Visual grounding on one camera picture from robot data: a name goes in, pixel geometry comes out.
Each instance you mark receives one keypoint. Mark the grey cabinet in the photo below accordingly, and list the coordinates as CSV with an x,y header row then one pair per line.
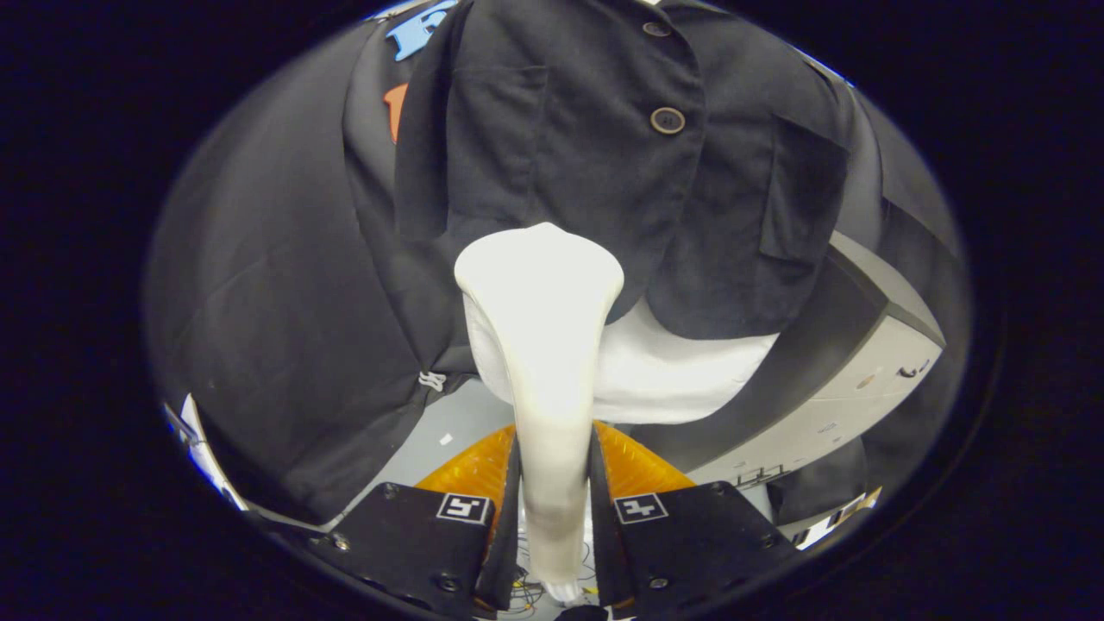
x,y
862,388

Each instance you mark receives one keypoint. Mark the black backdrop cloth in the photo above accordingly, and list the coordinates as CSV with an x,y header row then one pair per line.
x,y
259,285

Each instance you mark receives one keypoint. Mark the black suit jacket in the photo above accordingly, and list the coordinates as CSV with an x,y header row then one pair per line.
x,y
586,129

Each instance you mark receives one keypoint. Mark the white garment steamer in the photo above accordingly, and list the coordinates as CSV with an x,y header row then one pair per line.
x,y
539,293

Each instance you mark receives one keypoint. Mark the blue and white floor item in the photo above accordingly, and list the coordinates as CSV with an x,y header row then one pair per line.
x,y
203,448

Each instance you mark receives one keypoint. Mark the white mannequin torso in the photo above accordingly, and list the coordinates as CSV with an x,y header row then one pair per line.
x,y
673,371

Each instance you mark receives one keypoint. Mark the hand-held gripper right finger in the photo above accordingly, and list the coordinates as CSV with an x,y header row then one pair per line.
x,y
699,543

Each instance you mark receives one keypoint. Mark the white and black floor item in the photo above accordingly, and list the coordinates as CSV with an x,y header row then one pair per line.
x,y
832,517

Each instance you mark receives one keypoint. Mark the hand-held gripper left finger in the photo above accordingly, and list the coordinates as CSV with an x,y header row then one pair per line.
x,y
414,543

